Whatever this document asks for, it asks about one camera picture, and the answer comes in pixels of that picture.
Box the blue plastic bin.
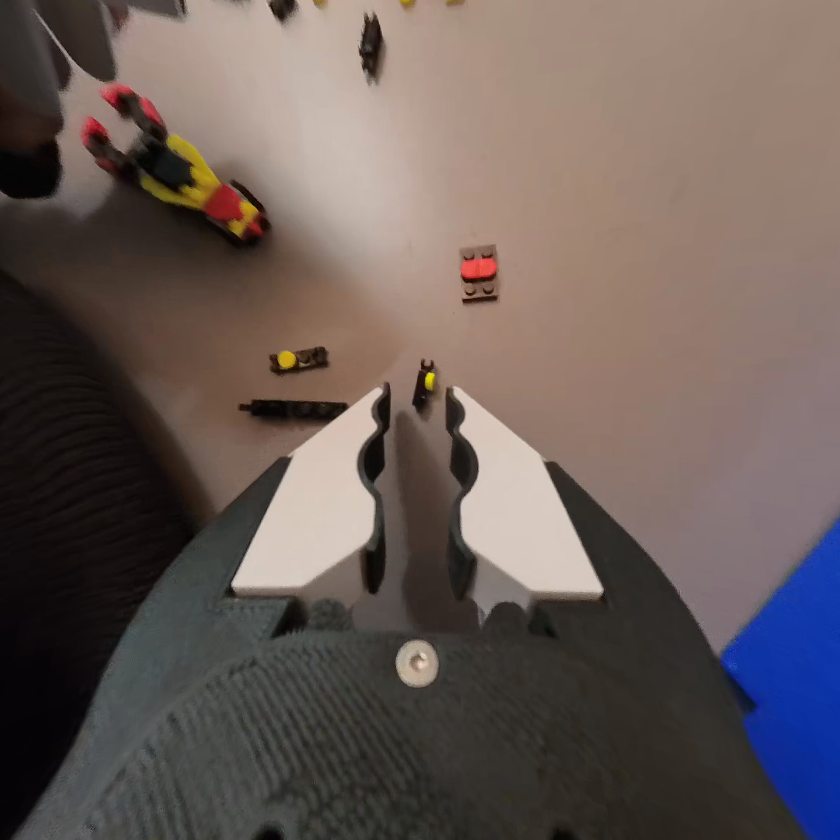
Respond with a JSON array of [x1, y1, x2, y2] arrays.
[[721, 518, 840, 840]]

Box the small black clip yellow stud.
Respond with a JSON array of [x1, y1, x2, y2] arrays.
[[411, 358, 439, 411]]

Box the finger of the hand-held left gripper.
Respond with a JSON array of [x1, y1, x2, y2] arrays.
[[36, 0, 120, 83], [0, 0, 64, 132]]

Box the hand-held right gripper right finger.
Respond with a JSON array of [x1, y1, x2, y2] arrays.
[[445, 386, 605, 621]]

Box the black lego plate red tiles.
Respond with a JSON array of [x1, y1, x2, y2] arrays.
[[459, 245, 501, 304]]

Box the black lego bracket piece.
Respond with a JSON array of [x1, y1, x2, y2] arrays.
[[357, 12, 385, 85]]

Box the yellow red black lego model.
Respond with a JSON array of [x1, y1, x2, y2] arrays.
[[80, 82, 271, 249]]

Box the long black lego plate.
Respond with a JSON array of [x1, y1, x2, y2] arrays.
[[238, 398, 349, 421]]

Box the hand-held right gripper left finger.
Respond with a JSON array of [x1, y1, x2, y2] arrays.
[[231, 382, 392, 614]]

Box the black lego plate yellow stud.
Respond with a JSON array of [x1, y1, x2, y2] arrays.
[[269, 346, 330, 376]]

